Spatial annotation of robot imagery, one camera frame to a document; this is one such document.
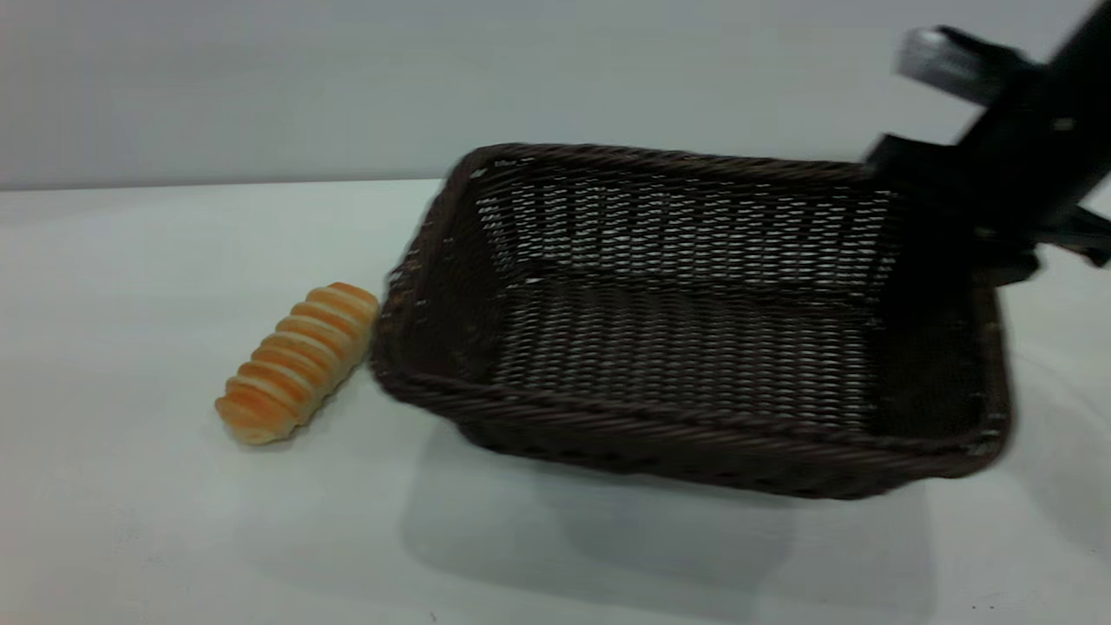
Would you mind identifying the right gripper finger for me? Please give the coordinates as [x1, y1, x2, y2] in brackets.
[898, 193, 980, 289]
[981, 233, 1042, 288]

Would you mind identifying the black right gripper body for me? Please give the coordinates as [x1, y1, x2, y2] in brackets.
[868, 95, 1111, 266]

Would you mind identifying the black woven wicker basket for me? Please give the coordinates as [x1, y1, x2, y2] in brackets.
[371, 143, 1013, 501]

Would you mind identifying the striped orange bread roll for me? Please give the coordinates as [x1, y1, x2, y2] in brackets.
[215, 282, 381, 446]

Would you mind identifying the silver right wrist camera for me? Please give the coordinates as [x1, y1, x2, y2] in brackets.
[897, 25, 1034, 107]

